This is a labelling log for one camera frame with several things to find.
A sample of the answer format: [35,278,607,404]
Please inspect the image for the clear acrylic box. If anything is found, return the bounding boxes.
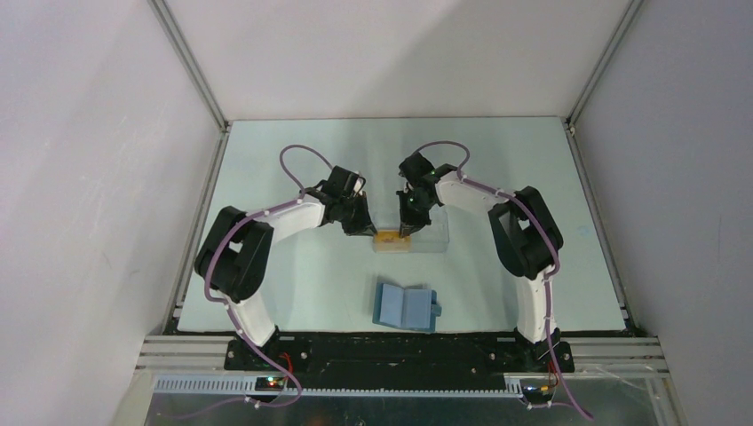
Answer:
[372,207,449,254]

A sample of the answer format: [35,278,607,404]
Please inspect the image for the blue card holder wallet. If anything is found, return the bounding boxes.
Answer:
[372,282,442,333]

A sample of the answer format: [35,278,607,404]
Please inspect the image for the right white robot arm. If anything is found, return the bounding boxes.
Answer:
[397,152,564,371]

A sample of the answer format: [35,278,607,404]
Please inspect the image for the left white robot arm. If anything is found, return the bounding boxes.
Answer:
[194,166,377,370]

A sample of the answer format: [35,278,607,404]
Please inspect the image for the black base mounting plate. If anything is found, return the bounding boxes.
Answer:
[223,332,575,391]

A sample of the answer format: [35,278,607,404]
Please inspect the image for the right aluminium frame rail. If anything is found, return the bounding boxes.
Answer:
[562,0,646,337]

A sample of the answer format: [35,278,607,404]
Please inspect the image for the aluminium frame rail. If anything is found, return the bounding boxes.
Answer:
[148,1,229,327]
[562,0,646,337]

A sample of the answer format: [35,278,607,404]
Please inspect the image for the left aluminium frame rail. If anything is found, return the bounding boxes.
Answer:
[148,1,229,327]

